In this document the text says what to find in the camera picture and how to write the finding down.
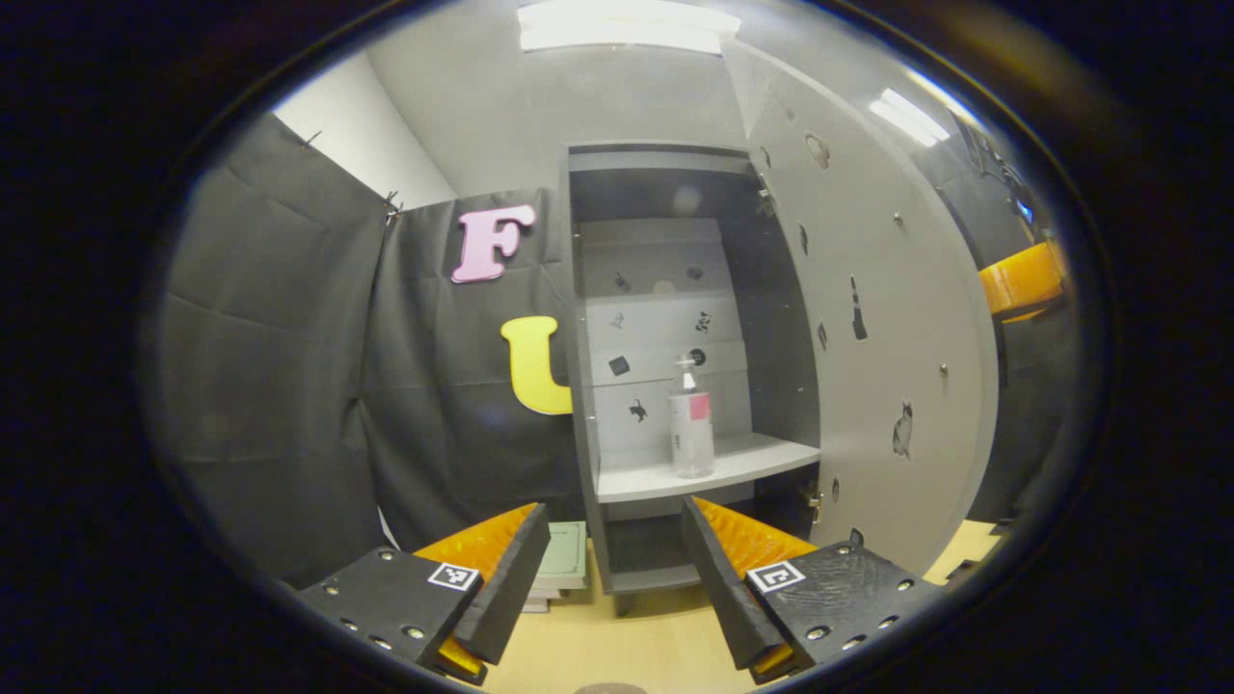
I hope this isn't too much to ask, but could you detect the grey cabinet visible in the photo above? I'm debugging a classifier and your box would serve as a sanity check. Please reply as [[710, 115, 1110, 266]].
[[562, 143, 825, 618]]

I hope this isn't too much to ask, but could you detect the green book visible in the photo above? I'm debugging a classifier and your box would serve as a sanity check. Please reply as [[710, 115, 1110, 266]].
[[532, 520, 589, 591]]

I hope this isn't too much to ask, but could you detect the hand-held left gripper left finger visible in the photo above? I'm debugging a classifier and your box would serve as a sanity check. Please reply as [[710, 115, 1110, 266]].
[[294, 501, 552, 687]]

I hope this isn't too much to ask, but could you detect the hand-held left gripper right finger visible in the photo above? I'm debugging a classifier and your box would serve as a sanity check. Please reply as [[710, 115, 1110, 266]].
[[680, 496, 951, 685]]

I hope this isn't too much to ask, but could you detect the black backdrop cloth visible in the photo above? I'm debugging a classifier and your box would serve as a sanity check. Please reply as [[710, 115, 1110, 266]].
[[154, 111, 1076, 589]]

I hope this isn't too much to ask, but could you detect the grey cabinet door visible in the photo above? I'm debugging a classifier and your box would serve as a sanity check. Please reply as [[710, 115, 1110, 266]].
[[723, 39, 999, 577]]

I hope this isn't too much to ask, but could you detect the wide ceiling light panel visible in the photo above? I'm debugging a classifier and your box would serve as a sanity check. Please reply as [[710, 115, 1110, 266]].
[[518, 0, 743, 56]]

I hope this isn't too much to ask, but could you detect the narrow ceiling light panel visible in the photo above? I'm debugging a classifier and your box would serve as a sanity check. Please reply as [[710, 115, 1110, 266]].
[[868, 87, 952, 148]]

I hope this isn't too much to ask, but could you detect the clear plastic bottle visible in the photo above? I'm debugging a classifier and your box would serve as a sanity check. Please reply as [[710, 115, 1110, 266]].
[[669, 355, 716, 480]]

